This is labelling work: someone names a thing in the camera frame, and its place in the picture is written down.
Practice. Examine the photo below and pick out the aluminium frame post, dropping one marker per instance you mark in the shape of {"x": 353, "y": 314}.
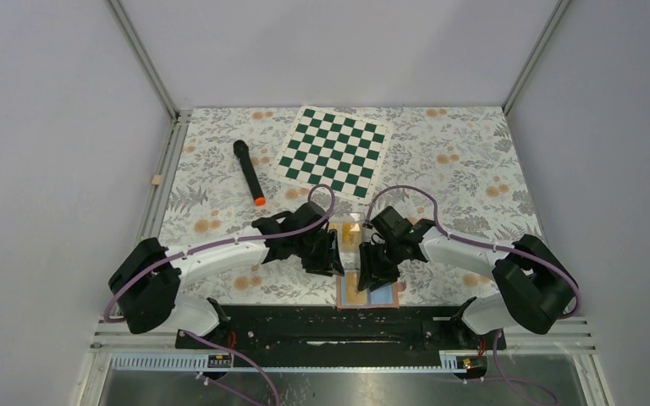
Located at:
{"x": 546, "y": 35}
{"x": 142, "y": 57}

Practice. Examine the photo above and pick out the floral patterned table mat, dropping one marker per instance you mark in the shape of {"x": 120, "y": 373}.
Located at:
{"x": 455, "y": 163}

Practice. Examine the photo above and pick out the tan leather card holder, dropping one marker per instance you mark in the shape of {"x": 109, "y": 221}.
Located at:
{"x": 386, "y": 297}

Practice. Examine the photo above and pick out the single yellow credit card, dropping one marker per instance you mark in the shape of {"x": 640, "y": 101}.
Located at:
{"x": 353, "y": 295}

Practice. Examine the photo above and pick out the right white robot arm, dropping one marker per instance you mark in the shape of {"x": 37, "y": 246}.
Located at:
{"x": 534, "y": 289}

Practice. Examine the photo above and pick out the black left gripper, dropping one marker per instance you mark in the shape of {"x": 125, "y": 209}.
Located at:
{"x": 328, "y": 264}

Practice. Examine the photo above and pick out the aluminium frame post left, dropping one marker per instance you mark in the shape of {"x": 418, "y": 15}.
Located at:
{"x": 142, "y": 57}

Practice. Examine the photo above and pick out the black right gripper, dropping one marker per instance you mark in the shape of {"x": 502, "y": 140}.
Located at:
{"x": 371, "y": 273}

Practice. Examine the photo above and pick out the green white checkerboard mat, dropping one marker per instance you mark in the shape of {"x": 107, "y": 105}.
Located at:
{"x": 344, "y": 151}

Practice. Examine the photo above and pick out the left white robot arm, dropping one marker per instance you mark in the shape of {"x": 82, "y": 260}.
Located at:
{"x": 146, "y": 286}

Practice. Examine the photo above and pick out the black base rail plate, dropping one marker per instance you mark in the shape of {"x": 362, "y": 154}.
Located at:
{"x": 323, "y": 336}

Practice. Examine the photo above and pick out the aluminium frame post right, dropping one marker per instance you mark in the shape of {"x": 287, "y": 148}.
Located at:
{"x": 546, "y": 35}

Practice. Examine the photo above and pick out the black marker orange cap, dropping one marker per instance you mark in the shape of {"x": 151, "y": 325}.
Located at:
{"x": 242, "y": 153}

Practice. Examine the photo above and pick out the yellow credit cards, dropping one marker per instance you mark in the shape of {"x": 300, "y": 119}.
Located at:
{"x": 349, "y": 232}

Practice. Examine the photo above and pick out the clear acrylic card box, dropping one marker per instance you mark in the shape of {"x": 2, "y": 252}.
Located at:
{"x": 350, "y": 254}

